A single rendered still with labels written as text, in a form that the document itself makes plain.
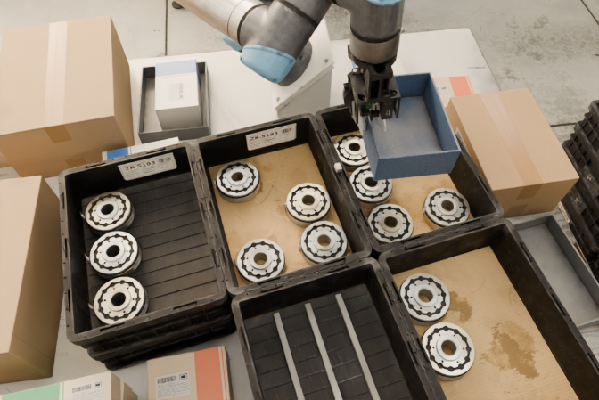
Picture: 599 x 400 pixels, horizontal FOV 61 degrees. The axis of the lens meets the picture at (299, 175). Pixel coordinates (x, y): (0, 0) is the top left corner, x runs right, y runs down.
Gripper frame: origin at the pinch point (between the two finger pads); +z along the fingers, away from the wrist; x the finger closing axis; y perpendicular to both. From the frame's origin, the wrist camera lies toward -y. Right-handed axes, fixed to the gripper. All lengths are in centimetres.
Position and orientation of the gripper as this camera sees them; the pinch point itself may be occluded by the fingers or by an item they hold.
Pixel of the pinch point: (366, 121)
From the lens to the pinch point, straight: 96.4
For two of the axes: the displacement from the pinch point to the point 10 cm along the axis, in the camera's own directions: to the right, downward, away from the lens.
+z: 0.8, 5.5, 8.3
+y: 1.2, 8.2, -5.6
